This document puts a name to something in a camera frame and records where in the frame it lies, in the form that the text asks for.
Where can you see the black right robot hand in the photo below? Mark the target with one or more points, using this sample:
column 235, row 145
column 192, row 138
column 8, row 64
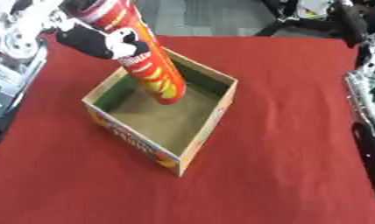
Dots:
column 353, row 26

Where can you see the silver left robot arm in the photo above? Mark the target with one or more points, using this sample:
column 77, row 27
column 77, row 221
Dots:
column 16, row 43

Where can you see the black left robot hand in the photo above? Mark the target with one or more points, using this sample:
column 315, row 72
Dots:
column 85, row 40

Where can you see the black tripod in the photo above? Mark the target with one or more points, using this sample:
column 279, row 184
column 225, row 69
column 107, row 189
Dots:
column 292, row 24

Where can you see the red cylindrical chips can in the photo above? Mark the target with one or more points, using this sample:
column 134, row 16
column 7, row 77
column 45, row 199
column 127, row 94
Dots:
column 154, row 73

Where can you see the open cardboard box green inside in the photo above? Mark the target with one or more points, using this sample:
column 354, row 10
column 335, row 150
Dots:
column 167, row 124

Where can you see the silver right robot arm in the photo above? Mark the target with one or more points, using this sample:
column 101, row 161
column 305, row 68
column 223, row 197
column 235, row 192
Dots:
column 368, row 96

